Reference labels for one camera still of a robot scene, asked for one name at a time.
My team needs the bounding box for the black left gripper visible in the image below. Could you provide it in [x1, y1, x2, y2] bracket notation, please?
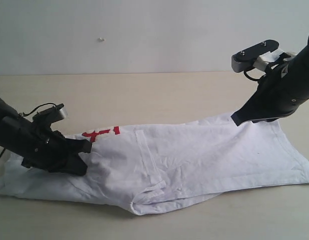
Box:
[20, 127, 92, 176]

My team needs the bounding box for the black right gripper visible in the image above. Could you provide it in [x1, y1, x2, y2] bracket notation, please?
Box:
[231, 64, 309, 126]

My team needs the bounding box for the white t-shirt red lettering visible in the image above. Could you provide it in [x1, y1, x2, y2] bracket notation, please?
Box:
[0, 113, 309, 216]

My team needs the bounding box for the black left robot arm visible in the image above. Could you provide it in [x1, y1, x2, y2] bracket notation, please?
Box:
[0, 98, 92, 176]

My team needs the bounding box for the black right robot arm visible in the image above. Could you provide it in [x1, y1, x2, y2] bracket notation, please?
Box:
[231, 36, 309, 126]

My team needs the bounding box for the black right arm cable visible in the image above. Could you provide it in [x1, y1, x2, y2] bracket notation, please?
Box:
[243, 62, 288, 82]

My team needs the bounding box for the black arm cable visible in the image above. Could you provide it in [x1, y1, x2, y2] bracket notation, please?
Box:
[0, 102, 58, 166]
[243, 62, 288, 82]

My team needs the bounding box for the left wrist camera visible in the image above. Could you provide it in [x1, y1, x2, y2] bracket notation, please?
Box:
[32, 103, 68, 126]

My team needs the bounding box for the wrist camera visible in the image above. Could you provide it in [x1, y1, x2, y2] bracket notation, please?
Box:
[231, 39, 297, 73]
[32, 103, 68, 126]

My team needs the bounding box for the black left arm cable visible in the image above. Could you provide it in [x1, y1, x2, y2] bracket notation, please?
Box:
[0, 102, 58, 166]

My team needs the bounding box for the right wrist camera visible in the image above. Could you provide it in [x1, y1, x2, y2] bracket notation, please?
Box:
[231, 39, 297, 73]

